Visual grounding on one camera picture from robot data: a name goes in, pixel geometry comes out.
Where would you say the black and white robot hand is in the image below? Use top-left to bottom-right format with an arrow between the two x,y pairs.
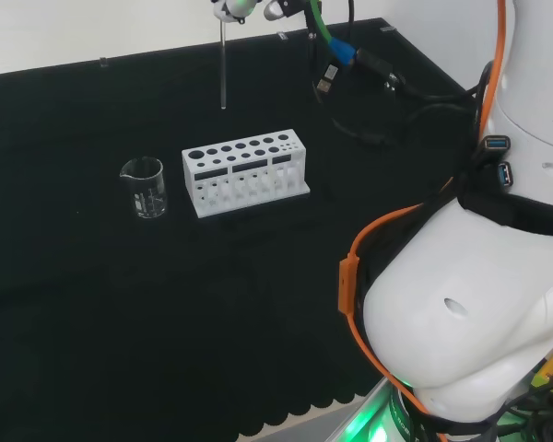
210,0 -> 264,23

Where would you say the clear glass rod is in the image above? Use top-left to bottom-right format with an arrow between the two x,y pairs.
218,17 -> 229,111

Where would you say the white test tube rack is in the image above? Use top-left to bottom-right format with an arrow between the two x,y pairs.
181,128 -> 312,219

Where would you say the small clear glass beaker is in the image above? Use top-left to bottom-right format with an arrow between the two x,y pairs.
119,157 -> 169,221

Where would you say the grey rounded connector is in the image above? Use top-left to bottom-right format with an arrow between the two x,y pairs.
263,0 -> 288,22

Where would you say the black bench cloth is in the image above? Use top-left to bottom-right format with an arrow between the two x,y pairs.
0,17 -> 472,439

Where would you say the green cable with blue plug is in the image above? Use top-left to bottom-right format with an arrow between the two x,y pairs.
303,0 -> 359,68

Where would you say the black cable with USB plugs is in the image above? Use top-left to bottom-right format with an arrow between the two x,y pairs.
305,27 -> 342,108

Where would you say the black looped cable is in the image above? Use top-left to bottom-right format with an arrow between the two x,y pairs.
330,68 -> 485,149

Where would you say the orange cable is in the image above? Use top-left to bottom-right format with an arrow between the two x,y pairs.
337,0 -> 509,427

